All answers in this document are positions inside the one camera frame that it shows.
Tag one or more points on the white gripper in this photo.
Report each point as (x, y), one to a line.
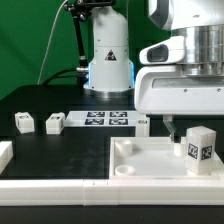
(163, 90)

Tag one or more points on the white square tabletop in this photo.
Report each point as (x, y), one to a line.
(153, 158)

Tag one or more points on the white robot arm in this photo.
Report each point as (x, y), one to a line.
(183, 75)

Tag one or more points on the white U-shaped fence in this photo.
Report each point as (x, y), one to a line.
(108, 191)

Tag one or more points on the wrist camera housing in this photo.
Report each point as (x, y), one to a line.
(169, 51)

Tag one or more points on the white marker base plate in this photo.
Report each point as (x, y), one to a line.
(105, 119)

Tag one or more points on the black camera stand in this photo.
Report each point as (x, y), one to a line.
(80, 11)

